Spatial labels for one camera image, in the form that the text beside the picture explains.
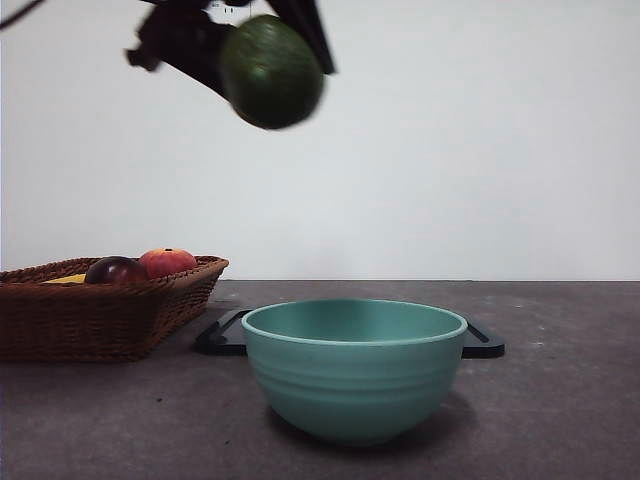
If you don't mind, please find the green avocado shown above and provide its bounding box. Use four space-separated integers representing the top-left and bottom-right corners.
219 13 326 131

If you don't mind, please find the teal bowl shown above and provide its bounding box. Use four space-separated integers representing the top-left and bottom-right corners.
241 298 469 447

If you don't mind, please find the red yellow apple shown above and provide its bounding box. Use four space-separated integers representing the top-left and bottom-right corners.
138 247 198 279

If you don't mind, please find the yellow banana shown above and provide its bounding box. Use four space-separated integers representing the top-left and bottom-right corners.
41 273 89 286

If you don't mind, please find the brown wicker basket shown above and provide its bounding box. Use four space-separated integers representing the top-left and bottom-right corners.
0 255 230 364

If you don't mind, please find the black rectangular tray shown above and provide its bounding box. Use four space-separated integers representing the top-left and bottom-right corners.
194 309 505 360

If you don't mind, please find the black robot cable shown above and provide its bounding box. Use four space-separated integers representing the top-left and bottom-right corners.
0 0 47 30

